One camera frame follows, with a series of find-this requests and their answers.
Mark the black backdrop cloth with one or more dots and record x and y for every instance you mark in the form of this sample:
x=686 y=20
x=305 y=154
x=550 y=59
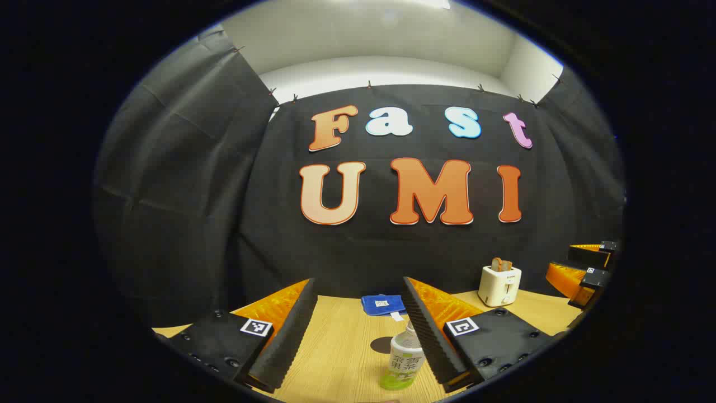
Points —
x=224 y=196

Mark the blue folded towel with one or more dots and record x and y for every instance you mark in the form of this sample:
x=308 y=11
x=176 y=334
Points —
x=380 y=305

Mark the white toaster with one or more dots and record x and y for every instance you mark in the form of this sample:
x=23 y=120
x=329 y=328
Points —
x=499 y=286

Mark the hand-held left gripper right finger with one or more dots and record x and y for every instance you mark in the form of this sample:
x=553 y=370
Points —
x=430 y=336

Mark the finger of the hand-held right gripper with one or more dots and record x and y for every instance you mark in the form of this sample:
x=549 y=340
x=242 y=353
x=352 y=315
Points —
x=570 y=280
x=590 y=254

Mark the dark round coaster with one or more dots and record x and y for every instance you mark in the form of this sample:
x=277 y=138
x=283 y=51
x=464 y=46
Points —
x=380 y=345

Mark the clear water bottle white label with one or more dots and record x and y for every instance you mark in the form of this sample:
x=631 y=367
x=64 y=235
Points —
x=404 y=358

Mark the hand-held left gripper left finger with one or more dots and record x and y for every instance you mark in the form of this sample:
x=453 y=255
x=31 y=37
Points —
x=285 y=341

